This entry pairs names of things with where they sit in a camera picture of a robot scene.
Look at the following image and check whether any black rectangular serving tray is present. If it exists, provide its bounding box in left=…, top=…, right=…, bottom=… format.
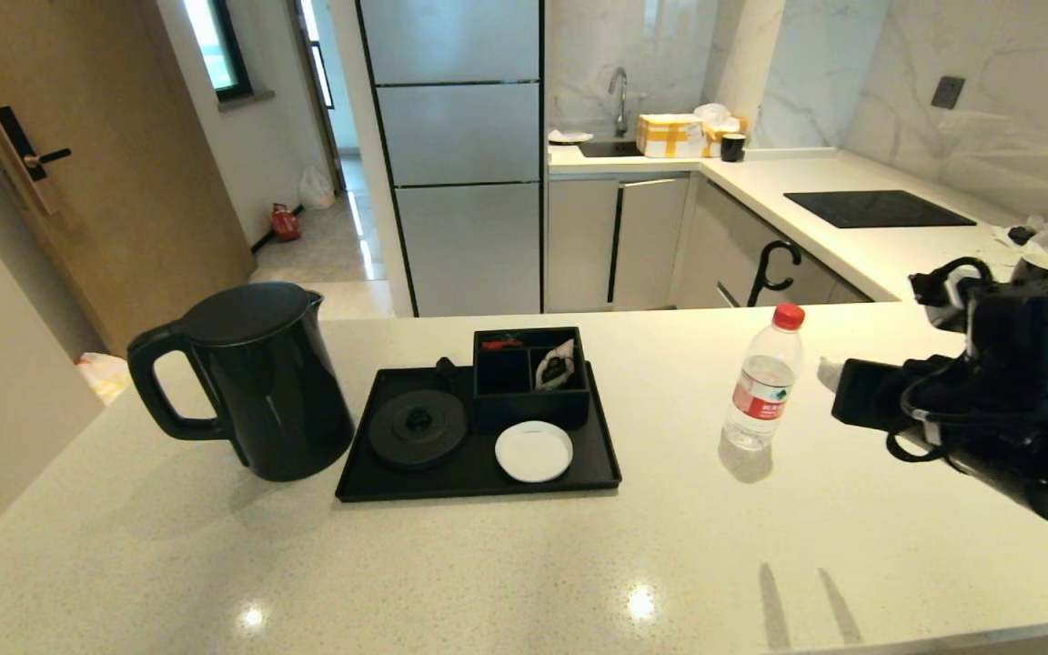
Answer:
left=335, top=361, right=622, bottom=503

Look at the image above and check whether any silver refrigerator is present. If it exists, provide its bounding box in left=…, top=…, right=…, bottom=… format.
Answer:
left=356, top=0, right=547, bottom=317

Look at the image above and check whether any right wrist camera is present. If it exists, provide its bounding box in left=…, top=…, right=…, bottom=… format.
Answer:
left=909, top=257, right=1048, bottom=415

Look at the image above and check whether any black hook handle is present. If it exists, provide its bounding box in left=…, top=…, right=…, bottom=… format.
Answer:
left=746, top=240, right=802, bottom=308

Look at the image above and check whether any black door lock handle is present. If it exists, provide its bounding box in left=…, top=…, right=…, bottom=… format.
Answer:
left=0, top=106, right=75, bottom=217

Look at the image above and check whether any brown wooden door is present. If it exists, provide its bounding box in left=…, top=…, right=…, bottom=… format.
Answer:
left=0, top=0, right=257, bottom=363

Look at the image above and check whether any black compartment organizer box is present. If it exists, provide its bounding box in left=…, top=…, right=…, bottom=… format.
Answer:
left=472, top=327, right=591, bottom=433

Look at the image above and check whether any sachet packet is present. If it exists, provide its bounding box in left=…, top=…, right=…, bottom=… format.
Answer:
left=535, top=338, right=577, bottom=392

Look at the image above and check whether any crumpled white plastic wrap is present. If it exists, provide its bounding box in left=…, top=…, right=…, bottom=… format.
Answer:
left=993, top=215, right=1048, bottom=256

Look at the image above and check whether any grey drawer cabinet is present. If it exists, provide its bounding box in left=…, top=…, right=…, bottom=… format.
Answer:
left=674, top=176, right=872, bottom=309

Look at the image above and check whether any black framed window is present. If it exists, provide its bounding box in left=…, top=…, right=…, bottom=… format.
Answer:
left=182, top=0, right=254, bottom=104

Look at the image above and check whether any small yellow taped box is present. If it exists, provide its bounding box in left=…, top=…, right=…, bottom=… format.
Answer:
left=704, top=116, right=750, bottom=159

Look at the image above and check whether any clear water bottle green logo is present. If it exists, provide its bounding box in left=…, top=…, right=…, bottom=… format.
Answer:
left=722, top=303, right=806, bottom=453

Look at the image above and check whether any chrome kitchen faucet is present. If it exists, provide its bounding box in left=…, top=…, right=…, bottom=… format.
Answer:
left=608, top=68, right=630, bottom=138

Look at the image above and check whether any grey sink cabinet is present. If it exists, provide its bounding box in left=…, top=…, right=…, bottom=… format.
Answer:
left=548, top=173, right=698, bottom=314

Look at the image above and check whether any black induction cooktop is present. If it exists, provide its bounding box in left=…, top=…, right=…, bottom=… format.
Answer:
left=782, top=190, right=977, bottom=229

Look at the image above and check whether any black electric kettle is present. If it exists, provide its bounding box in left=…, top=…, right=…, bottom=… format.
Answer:
left=127, top=281, right=357, bottom=483

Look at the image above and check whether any dark kitchen sink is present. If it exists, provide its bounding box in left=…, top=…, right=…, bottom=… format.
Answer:
left=577, top=137, right=645, bottom=159

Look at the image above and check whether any yellow white plastic bag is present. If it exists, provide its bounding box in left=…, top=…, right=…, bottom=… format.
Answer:
left=75, top=354, right=137, bottom=408

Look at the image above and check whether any cardboard box yellow tape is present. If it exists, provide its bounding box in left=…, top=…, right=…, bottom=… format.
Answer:
left=636, top=114, right=707, bottom=160

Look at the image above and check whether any black round kettle base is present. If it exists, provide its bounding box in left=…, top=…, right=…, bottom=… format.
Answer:
left=368, top=390, right=469, bottom=470

